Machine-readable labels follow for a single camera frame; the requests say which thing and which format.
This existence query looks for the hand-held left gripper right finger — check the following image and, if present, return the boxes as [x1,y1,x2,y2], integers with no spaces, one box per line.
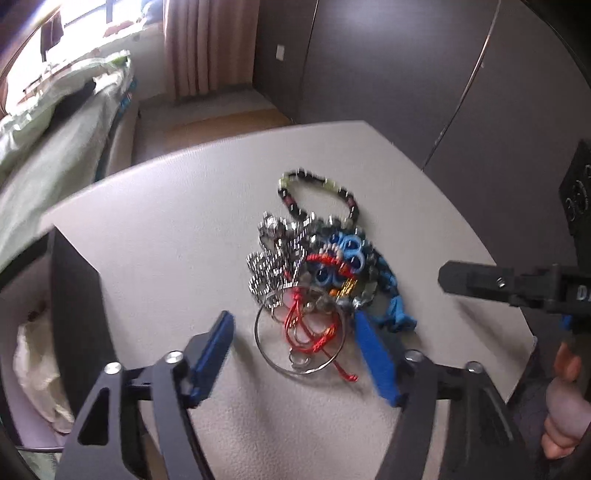
[353,311,527,480]

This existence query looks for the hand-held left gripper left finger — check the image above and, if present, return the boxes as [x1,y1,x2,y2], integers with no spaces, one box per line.
[60,310,236,480]

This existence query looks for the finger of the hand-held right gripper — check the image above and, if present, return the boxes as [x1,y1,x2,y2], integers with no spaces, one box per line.
[438,261,561,311]

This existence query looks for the silver bangle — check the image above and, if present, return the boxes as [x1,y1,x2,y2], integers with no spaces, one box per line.
[254,286,347,376]

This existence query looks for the blue cord bracelet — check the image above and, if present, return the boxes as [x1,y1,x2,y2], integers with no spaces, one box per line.
[318,228,419,334]

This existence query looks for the red cord bracelet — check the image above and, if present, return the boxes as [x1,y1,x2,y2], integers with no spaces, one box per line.
[283,253,360,383]

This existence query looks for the black jewelry box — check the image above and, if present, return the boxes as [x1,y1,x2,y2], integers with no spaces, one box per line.
[48,226,119,411]

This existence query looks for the black green beaded bracelet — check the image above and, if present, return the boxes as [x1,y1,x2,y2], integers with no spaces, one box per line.
[277,170,361,227]

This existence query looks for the person's right hand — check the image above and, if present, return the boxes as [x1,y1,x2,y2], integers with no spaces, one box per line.
[540,339,591,460]

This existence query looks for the white square table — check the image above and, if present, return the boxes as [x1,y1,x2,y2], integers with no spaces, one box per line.
[39,120,539,480]

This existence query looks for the white plastic bag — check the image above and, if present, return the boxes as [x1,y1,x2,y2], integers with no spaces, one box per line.
[13,318,75,435]

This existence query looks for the dark brown wardrobe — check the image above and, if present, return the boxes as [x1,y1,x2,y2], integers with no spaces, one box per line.
[254,0,591,259]

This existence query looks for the green bedsheet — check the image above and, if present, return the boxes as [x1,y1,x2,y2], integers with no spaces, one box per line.
[0,83,134,278]

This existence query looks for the pink curtain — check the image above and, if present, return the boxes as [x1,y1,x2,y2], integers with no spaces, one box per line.
[161,0,258,99]

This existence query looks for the light green quilt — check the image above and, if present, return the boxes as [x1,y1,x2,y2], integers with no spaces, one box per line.
[0,48,134,139]

